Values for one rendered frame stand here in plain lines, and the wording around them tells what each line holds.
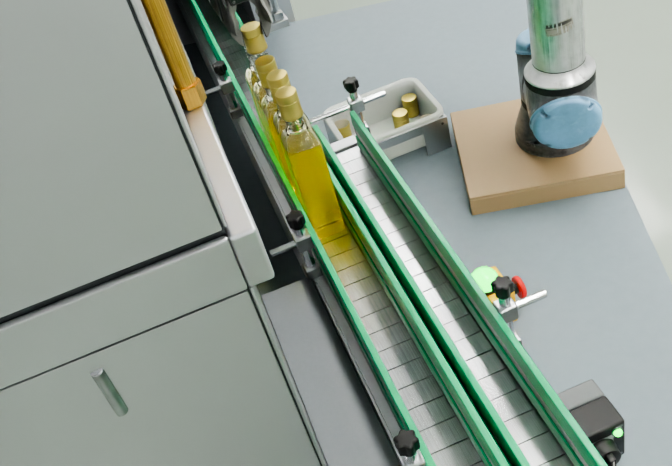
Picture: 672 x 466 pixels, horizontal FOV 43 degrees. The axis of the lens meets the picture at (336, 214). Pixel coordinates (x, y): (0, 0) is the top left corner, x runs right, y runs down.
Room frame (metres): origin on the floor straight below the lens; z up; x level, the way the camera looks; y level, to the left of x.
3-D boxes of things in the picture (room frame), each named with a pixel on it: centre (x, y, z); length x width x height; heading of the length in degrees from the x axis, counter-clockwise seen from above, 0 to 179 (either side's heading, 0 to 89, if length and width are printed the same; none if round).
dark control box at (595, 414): (0.65, -0.24, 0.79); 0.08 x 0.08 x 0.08; 8
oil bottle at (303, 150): (1.12, 0.02, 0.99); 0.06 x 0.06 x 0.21; 7
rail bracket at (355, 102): (1.35, -0.07, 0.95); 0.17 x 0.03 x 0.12; 98
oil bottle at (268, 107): (1.23, 0.04, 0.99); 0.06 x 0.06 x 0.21; 9
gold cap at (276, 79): (1.18, 0.03, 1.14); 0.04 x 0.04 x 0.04
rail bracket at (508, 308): (0.76, -0.21, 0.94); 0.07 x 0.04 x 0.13; 98
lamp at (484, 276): (0.93, -0.20, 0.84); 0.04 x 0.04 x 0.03
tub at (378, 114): (1.48, -0.15, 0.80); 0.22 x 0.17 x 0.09; 98
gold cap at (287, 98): (1.12, 0.02, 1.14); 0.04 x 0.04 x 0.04
